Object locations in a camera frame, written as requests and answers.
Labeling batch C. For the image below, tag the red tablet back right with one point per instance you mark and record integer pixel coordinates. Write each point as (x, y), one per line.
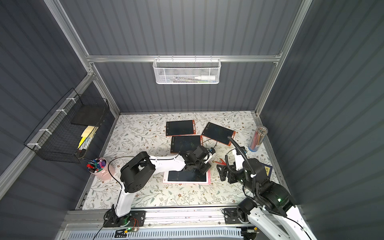
(218, 133)

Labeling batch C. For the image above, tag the red tablet middle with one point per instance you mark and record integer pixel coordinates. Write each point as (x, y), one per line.
(185, 143)

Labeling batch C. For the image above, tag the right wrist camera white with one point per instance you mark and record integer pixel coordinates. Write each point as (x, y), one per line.
(238, 160)

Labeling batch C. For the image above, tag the white marker in basket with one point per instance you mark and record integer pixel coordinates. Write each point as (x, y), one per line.
(205, 78)

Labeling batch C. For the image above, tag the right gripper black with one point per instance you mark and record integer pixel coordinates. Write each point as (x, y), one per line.
(229, 171)

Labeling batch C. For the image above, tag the yellow sticky notes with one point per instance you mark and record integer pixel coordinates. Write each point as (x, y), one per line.
(86, 133)

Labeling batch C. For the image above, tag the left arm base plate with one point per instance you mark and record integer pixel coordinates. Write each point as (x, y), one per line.
(133, 219)

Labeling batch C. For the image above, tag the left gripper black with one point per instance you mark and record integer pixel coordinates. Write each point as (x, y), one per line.
(195, 163)

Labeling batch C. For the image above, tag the black notebook in basket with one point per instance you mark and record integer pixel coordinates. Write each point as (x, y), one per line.
(89, 115)

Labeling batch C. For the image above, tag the clear tube of colour pencils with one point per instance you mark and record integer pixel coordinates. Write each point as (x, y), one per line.
(259, 135)

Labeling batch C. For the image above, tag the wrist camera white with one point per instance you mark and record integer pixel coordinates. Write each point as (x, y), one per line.
(212, 152)
(238, 160)

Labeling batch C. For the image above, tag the pink cup of markers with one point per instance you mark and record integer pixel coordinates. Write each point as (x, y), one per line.
(101, 168)

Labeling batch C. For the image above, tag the red stylus upper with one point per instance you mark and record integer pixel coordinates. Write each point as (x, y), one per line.
(220, 162)

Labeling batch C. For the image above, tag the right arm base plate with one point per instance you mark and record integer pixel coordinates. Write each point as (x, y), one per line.
(231, 216)

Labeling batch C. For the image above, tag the red tablet back left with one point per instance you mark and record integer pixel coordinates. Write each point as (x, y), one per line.
(180, 128)

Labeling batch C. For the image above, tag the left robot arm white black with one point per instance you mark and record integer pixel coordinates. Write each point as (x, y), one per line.
(139, 170)

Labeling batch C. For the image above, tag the dark blue book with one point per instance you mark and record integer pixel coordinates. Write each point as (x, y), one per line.
(268, 169)

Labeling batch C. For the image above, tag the white wire mesh basket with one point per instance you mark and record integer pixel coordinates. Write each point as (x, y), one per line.
(180, 70)

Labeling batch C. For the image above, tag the black wire wall basket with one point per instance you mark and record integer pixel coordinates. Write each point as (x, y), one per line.
(57, 140)

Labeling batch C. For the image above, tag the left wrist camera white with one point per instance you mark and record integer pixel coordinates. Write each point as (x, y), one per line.
(212, 152)

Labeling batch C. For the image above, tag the pink white writing tablet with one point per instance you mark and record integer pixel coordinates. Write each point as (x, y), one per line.
(187, 177)

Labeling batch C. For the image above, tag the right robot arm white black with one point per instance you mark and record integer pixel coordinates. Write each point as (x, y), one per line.
(269, 206)

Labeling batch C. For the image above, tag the red tablet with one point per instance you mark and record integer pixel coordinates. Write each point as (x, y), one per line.
(185, 143)
(180, 128)
(218, 133)

